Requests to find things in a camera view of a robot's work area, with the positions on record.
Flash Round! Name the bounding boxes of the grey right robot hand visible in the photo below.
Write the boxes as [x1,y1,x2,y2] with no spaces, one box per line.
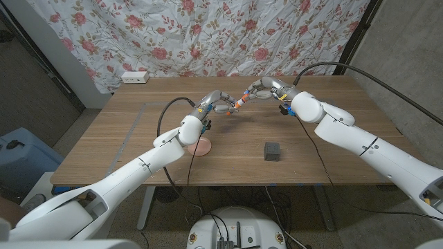
[243,76,302,103]

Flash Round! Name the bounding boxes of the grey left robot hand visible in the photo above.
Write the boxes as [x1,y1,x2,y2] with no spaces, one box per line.
[189,89,240,122]

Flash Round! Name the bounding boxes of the dark grey block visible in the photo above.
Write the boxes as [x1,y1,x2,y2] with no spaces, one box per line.
[263,141,281,163]

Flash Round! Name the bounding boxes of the pink round dish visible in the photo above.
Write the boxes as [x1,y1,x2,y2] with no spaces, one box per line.
[188,136,213,157]

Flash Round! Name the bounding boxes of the floral backdrop cloth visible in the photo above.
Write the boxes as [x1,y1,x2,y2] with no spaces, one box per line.
[26,0,372,94]

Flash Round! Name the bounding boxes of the white power strip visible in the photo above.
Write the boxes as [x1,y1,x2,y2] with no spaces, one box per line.
[120,71,150,84]

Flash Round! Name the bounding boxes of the black backdrop stand pole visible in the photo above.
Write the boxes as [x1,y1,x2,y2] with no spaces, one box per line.
[332,0,383,76]

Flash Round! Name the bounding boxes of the black round disc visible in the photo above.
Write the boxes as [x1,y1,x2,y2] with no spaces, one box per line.
[154,186,183,204]

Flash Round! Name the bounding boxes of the metal table leg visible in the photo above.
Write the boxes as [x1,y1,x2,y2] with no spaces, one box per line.
[136,186,156,232]
[313,185,336,232]

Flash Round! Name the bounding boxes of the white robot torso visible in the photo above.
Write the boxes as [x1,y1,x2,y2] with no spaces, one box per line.
[186,206,287,249]

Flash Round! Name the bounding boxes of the white leaning panel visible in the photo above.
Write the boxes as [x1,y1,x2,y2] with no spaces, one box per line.
[1,0,112,110]

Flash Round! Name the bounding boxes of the black slanted floor strip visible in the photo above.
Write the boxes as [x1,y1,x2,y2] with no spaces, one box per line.
[0,8,86,113]

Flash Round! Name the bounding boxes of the white box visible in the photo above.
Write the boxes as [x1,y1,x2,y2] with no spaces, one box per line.
[20,172,58,205]

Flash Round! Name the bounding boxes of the blue plastic bin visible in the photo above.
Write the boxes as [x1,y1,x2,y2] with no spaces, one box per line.
[0,127,65,205]

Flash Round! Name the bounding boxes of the white grey sneaker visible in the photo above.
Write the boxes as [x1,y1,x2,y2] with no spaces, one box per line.
[24,193,46,212]

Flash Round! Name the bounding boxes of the person's bare leg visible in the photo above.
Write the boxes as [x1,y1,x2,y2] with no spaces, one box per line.
[0,196,28,228]

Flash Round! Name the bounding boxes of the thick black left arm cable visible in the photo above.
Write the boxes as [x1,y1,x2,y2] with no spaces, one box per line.
[156,97,205,217]

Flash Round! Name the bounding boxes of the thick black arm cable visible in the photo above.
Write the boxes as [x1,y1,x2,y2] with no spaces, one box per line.
[292,62,443,127]
[156,97,205,217]

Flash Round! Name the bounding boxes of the thin black left arm wire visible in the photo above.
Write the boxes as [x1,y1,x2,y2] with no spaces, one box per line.
[186,133,202,188]

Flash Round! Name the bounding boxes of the thin black arm wire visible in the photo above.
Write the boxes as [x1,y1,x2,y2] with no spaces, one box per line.
[296,117,443,223]
[186,133,202,188]

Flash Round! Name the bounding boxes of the thin black right arm wire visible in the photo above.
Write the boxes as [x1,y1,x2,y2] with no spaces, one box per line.
[296,117,443,223]

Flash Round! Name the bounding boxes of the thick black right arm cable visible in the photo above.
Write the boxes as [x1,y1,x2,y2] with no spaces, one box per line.
[292,62,443,127]

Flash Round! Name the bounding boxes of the white floor cable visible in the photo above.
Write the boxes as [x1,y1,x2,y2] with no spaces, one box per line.
[264,186,307,249]

